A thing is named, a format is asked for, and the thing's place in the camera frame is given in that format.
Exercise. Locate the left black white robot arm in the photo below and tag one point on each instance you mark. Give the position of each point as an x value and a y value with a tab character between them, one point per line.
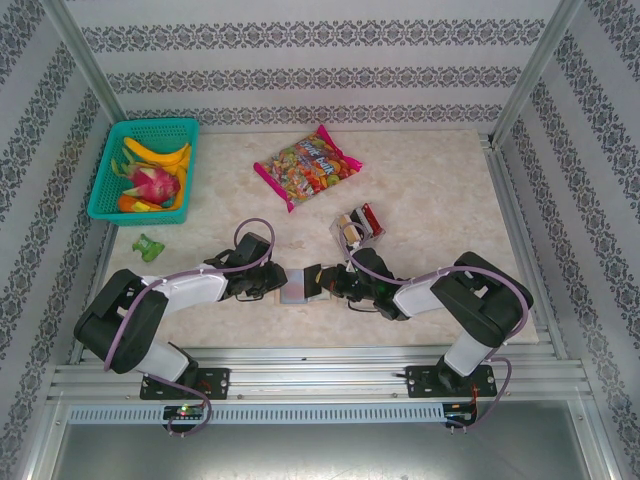
200	290

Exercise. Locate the orange toy fruit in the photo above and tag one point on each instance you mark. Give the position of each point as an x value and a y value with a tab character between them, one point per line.
127	202

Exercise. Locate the beige card holder wallet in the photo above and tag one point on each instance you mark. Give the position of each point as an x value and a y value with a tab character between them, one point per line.
292	287

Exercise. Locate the curved yellow toy banana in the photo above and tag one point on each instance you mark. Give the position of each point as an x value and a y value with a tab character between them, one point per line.
184	180

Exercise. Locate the green plastic toy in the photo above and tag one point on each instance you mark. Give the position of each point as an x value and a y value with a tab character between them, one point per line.
147	247

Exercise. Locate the black card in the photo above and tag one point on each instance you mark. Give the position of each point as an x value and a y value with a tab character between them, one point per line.
311	282

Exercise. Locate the left aluminium frame post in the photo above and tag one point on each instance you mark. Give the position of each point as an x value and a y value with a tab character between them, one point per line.
82	55

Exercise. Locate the left controller board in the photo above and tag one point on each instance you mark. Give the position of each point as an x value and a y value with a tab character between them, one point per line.
185	412

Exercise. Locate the black mount plate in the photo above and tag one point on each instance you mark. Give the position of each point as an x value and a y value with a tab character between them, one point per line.
217	382
420	382

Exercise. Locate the right black mount plate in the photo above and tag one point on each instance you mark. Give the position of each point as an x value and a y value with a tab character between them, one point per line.
420	382

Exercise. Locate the aluminium side rail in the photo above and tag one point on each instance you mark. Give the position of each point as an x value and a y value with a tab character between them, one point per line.
507	200
106	245

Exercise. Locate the pink toy dragon fruit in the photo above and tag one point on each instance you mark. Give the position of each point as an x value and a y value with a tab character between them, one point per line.
152	185

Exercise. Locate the colourful candy bag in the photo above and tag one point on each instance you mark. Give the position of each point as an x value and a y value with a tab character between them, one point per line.
305	167

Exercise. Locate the controller board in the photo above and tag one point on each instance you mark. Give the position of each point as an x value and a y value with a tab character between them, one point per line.
185	412
460	412

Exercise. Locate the clear acrylic card box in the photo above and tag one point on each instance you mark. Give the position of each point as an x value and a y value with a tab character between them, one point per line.
335	229

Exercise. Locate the left black mount plate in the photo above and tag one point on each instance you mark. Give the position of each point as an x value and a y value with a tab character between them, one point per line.
217	382

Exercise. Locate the left aluminium side rail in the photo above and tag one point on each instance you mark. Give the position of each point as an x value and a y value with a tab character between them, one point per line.
106	245

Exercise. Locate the right aluminium frame post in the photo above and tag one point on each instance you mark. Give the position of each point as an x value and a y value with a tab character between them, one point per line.
532	70

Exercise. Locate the aluminium frame post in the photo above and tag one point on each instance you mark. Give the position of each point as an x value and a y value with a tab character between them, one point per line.
532	70
82	55

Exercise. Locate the beige card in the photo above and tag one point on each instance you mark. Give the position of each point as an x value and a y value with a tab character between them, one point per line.
350	231

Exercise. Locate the red card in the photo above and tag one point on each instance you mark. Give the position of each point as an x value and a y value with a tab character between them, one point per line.
372	217

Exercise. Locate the right controller board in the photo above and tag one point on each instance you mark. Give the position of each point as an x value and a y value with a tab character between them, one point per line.
460	412

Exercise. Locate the long yellow toy banana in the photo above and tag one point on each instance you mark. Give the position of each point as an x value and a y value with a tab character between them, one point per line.
150	154

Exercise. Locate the teal plastic basket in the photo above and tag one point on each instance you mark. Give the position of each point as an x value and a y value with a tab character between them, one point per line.
150	131

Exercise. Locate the right aluminium side rail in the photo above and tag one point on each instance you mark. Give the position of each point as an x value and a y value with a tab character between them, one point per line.
507	200

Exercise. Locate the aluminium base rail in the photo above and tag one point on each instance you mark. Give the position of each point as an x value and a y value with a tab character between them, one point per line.
310	375

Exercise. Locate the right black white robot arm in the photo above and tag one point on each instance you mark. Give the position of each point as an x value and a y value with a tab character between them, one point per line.
415	300

